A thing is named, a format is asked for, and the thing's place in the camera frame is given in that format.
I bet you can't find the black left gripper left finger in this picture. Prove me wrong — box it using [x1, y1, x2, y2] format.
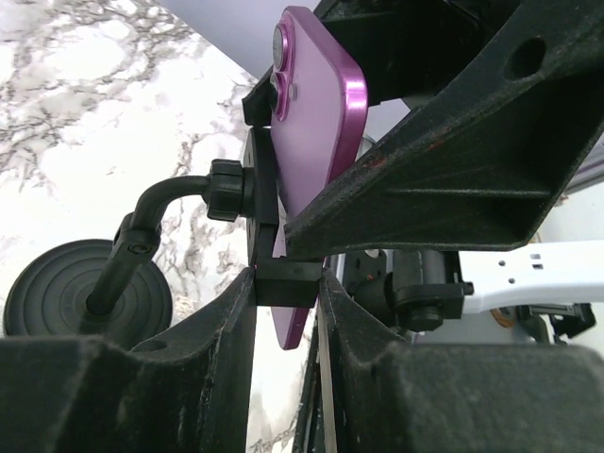
[1, 270, 256, 452]

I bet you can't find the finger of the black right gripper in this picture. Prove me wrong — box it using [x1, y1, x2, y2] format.
[285, 1, 603, 260]

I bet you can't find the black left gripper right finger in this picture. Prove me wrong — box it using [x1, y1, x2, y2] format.
[294, 272, 603, 452]

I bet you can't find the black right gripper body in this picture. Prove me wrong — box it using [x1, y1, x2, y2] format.
[314, 0, 520, 106]

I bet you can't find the black phone red case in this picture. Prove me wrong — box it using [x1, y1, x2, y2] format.
[268, 5, 369, 351]

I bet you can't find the black phone stand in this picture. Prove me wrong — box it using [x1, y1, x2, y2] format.
[2, 70, 327, 337]

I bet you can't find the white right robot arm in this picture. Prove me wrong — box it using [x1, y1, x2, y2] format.
[286, 1, 603, 329]

